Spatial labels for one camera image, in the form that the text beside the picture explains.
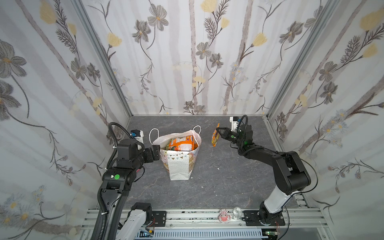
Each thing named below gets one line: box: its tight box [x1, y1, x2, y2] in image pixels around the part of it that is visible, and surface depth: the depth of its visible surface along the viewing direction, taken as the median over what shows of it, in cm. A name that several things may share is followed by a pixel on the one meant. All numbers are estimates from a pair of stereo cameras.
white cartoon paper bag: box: [149, 125, 202, 181], surface depth 78 cm
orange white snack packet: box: [169, 135, 199, 151], surface depth 79 cm
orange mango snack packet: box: [211, 123, 220, 148], surface depth 92 cm
